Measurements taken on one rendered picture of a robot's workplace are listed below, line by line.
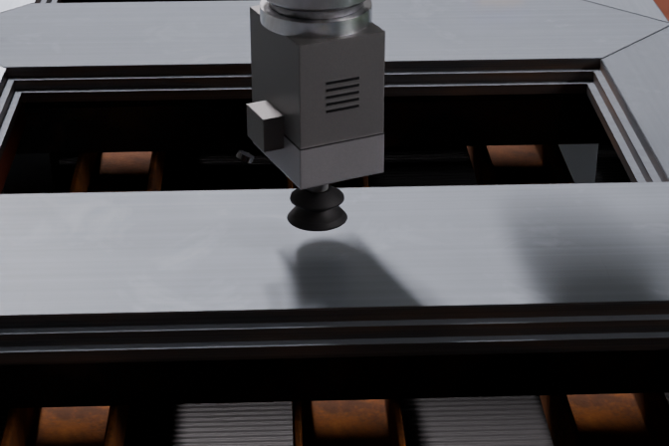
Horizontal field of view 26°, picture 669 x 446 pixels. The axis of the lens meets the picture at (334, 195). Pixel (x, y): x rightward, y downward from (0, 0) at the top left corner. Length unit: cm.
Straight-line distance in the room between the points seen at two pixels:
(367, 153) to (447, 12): 54
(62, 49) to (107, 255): 42
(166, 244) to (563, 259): 29
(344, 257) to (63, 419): 28
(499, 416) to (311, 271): 42
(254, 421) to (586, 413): 35
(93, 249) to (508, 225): 30
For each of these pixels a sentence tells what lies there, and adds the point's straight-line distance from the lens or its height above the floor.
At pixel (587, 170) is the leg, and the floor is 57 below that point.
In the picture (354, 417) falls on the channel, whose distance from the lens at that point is 115.
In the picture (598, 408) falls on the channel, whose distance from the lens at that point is 118.
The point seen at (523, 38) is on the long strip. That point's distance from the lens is 144.
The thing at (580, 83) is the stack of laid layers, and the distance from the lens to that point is 140.
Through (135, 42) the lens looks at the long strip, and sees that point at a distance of 143.
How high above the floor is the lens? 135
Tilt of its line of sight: 27 degrees down
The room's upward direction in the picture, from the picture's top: straight up
